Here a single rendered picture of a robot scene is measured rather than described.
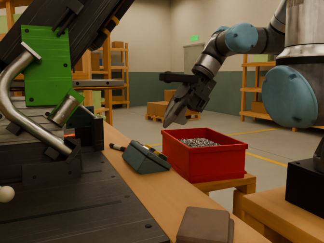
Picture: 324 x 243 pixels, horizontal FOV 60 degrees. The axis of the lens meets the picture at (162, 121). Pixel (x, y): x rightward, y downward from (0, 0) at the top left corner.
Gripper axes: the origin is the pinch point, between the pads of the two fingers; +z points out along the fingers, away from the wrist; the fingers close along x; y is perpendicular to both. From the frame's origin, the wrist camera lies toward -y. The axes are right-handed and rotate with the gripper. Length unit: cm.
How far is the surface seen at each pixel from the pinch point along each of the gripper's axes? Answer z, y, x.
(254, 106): -196, 386, 448
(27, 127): 19.4, -31.9, -4.8
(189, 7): -452, 229, 813
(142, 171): 14.5, -4.0, -12.8
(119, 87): -2.9, -14.2, 13.8
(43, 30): -2.8, -41.2, 5.1
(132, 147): 11.1, -5.4, -1.7
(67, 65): 1.7, -31.7, 2.5
